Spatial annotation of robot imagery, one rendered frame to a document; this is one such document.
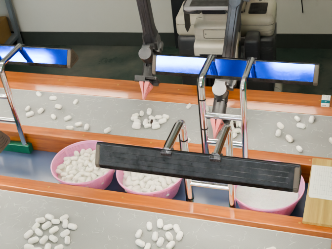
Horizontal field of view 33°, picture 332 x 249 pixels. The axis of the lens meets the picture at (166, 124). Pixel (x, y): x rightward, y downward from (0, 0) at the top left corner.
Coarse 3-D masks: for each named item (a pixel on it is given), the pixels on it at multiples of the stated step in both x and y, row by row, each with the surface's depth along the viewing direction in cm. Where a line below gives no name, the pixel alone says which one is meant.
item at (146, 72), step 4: (144, 64) 249; (144, 68) 249; (148, 68) 248; (144, 72) 248; (148, 72) 248; (140, 76) 248; (144, 76) 247; (148, 76) 246; (152, 76) 246; (148, 80) 249; (156, 80) 246
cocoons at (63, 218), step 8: (48, 216) 202; (64, 216) 202; (48, 224) 199; (64, 224) 198; (72, 224) 198; (160, 224) 193; (168, 224) 193; (176, 224) 193; (32, 232) 198; (40, 232) 196; (64, 232) 195; (136, 232) 192; (168, 232) 190; (176, 232) 191; (32, 240) 194; (40, 240) 194; (56, 240) 194; (136, 240) 189; (160, 240) 188; (168, 240) 189; (24, 248) 192; (32, 248) 191; (40, 248) 191; (48, 248) 190; (56, 248) 190; (144, 248) 186; (168, 248) 185; (272, 248) 180
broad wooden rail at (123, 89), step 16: (0, 80) 285; (16, 80) 283; (32, 80) 281; (48, 80) 280; (64, 80) 278; (80, 80) 276; (96, 80) 275; (112, 80) 273; (112, 96) 266; (128, 96) 263; (160, 96) 259; (176, 96) 256; (192, 96) 255; (208, 96) 253; (256, 96) 249; (272, 96) 248; (288, 96) 246; (304, 96) 245; (320, 96) 244; (288, 112) 241; (304, 112) 239; (320, 112) 237
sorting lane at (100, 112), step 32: (32, 96) 274; (64, 96) 271; (96, 96) 268; (64, 128) 249; (96, 128) 246; (128, 128) 244; (160, 128) 241; (192, 128) 239; (256, 128) 234; (288, 128) 232; (320, 128) 230
